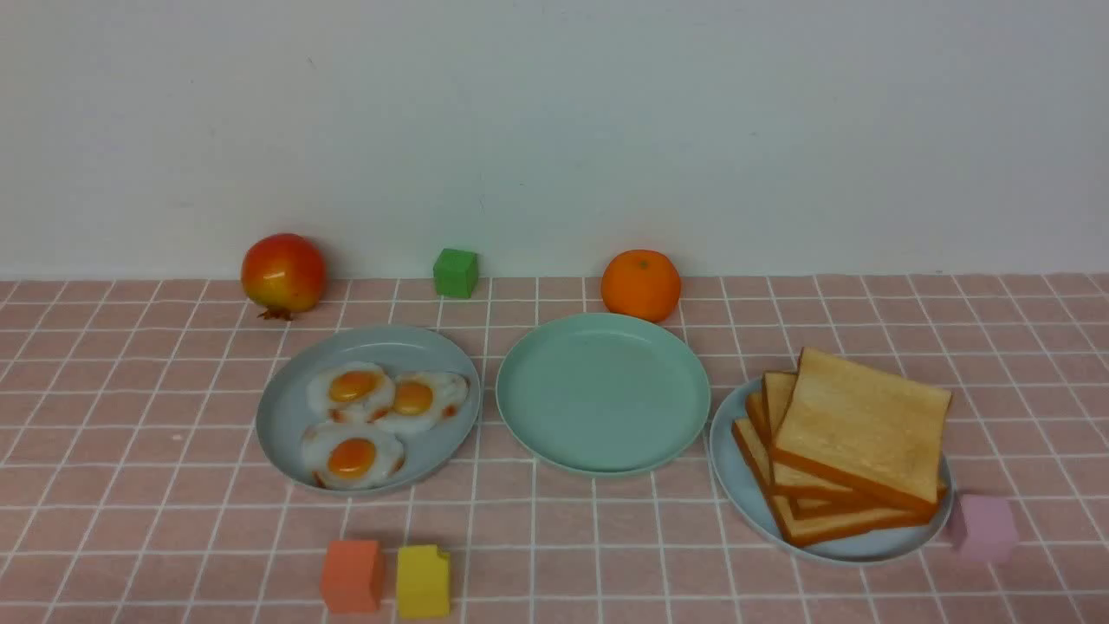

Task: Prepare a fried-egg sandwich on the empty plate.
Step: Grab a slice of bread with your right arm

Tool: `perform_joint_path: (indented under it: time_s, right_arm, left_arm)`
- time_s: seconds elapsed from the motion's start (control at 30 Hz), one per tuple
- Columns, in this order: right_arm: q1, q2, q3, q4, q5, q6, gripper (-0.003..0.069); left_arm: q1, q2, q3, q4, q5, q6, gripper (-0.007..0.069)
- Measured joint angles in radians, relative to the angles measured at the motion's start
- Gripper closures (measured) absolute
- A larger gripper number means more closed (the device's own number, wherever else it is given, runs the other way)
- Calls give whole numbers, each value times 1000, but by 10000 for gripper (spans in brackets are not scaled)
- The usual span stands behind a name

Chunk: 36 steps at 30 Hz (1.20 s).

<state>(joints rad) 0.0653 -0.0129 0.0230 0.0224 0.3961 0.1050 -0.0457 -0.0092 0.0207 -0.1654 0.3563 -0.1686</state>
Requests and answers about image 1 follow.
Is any fried egg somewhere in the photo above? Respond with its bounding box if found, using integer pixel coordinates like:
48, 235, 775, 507
306, 361, 396, 424
301, 421, 405, 491
373, 371, 469, 439

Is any orange tangerine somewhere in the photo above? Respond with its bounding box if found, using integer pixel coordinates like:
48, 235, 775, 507
600, 250, 682, 323

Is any teal green centre plate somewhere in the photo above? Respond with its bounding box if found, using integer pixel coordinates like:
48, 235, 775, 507
495, 313, 710, 478

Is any green cube block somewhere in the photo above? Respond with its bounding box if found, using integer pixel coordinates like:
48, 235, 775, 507
433, 248, 479, 299

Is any light blue bread plate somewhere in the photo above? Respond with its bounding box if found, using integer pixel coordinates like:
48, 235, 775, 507
708, 380, 957, 566

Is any red yellow pomegranate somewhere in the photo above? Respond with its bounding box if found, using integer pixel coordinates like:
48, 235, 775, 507
240, 233, 328, 323

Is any yellow cube block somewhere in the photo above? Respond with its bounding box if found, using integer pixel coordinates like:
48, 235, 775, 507
395, 544, 451, 620

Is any grey-blue egg plate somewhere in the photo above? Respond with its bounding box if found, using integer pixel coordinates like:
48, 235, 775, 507
255, 325, 484, 497

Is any orange cube block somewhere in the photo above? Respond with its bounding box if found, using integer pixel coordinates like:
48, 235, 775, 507
321, 540, 386, 614

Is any pink cube block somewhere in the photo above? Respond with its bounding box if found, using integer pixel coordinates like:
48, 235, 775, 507
948, 493, 1019, 563

